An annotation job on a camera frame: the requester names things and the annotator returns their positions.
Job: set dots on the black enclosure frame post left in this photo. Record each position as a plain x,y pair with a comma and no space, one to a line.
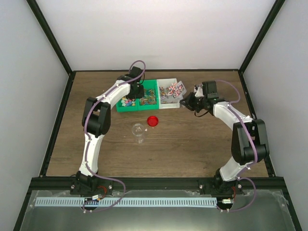
49,34

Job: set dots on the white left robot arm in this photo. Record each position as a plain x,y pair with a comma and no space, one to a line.
96,122

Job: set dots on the black enclosure frame post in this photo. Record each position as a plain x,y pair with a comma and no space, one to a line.
49,34
275,9

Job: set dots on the green bin with square lollipops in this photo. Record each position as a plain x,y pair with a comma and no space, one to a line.
151,96

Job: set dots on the black enclosure frame post right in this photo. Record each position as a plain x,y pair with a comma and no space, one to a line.
275,9

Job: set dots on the green bin with star candies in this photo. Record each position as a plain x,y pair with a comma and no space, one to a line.
126,105

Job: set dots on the clear plastic dome lid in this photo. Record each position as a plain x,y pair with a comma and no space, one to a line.
138,130

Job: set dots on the red round lid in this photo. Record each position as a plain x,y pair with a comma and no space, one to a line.
152,121

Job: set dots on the clear plastic jar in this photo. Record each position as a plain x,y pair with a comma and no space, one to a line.
140,139

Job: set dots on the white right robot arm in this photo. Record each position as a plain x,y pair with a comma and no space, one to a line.
249,142

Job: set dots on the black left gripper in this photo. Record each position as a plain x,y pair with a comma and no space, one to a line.
140,95

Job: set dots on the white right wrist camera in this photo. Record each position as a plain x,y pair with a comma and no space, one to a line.
198,90

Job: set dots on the white bin with swirl lollipops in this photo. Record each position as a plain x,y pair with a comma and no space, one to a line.
167,101

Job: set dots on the light blue slotted cable duct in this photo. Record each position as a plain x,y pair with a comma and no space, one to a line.
202,202

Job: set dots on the lilac slotted plastic scoop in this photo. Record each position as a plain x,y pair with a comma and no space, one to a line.
176,91

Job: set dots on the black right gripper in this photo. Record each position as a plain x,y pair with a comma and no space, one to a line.
187,102

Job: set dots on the black front mounting rail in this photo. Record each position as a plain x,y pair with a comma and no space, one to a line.
201,185

